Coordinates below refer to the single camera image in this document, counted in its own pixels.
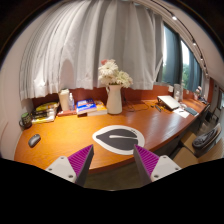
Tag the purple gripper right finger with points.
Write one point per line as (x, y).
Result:
(152, 167)

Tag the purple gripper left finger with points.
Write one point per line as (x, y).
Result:
(75, 167)

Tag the round black white mouse pad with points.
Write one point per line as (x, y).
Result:
(119, 139)

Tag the grey computer mouse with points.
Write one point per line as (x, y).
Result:
(34, 140)

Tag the black office chair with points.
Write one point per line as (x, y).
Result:
(202, 143)

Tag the white paper sheet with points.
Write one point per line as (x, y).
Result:
(181, 112)

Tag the yellow snack bags stack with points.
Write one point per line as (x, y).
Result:
(44, 113)

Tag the yellow white book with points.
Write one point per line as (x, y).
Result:
(101, 109)

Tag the blue book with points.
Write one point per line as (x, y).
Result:
(85, 106)

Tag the clear plastic bottle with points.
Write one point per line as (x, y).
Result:
(71, 102)

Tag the dark tablet on desk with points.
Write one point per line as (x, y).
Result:
(191, 111)

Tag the white ceramic pitcher vase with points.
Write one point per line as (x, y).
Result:
(114, 102)

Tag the clear glass jar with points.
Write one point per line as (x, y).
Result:
(178, 92)

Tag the white flower bouquet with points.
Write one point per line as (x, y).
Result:
(110, 74)

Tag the white curtain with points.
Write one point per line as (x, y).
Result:
(68, 47)

